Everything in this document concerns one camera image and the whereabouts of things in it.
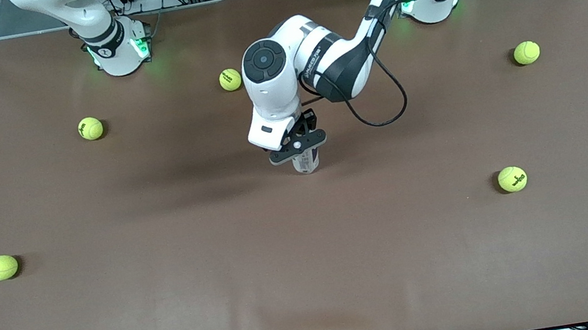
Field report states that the white blue tennis ball can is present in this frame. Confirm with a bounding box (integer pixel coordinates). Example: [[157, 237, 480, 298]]
[[290, 148, 324, 177]]

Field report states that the yellow tennis ball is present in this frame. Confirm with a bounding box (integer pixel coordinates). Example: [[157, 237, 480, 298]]
[[217, 66, 244, 93], [511, 38, 543, 67], [76, 115, 105, 143], [0, 252, 21, 281], [496, 164, 530, 195]]

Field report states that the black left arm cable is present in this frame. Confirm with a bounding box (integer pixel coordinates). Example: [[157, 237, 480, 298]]
[[284, 0, 504, 140]]

